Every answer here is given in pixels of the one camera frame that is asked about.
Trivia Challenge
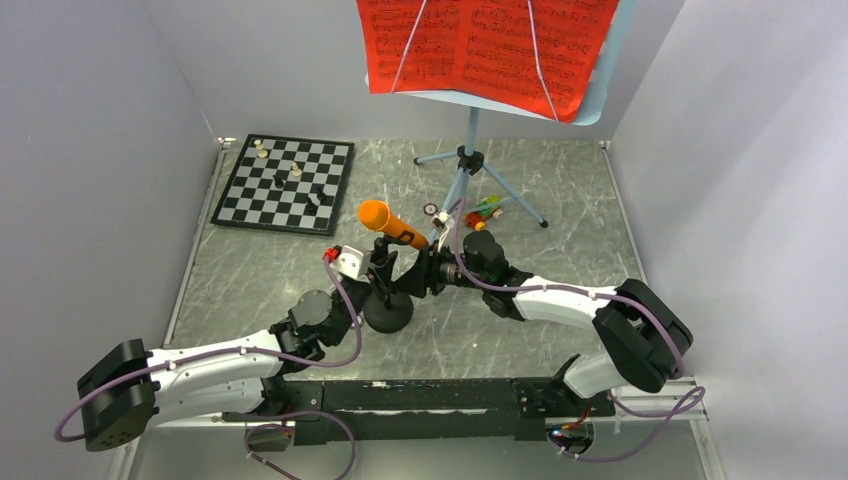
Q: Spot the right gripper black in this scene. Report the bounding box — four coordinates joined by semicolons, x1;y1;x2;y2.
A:
391;240;489;300

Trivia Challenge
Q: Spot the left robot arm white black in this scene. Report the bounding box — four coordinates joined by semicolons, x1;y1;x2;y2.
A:
77;246;391;452

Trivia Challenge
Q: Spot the colourful toy brick car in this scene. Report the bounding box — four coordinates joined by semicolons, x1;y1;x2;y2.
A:
464;195;504;231

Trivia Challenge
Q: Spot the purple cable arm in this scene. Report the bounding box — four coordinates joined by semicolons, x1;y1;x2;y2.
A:
54;258;364;444
449;198;708;464

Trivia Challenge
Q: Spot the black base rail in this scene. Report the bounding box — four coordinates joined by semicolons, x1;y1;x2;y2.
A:
222;377;615;446

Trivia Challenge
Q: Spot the white chess pawn far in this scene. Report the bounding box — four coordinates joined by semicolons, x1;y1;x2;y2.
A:
254;139;269;158

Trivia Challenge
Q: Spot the black white chessboard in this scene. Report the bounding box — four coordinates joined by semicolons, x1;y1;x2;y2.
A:
211;134;355;237

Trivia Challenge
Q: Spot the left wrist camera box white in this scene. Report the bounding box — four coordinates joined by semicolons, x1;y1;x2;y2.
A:
322;245;371;280

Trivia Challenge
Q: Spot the black chess piece front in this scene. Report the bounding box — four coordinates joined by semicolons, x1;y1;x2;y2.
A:
304;199;318;215

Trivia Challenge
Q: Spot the orange toy microphone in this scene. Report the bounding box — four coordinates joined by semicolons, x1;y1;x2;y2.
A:
358;200;429;250

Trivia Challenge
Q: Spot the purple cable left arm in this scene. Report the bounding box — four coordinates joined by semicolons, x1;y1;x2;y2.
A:
54;258;364;444

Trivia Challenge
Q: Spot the black microphone stand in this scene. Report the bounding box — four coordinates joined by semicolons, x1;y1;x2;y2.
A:
362;235;414;334

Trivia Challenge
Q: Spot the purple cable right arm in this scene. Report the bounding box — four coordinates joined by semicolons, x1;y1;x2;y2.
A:
449;198;708;464

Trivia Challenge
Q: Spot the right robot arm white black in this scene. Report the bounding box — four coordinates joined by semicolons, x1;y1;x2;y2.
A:
394;231;693;416

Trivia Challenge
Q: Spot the red sheet music paper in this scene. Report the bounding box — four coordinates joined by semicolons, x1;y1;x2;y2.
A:
356;1;621;124

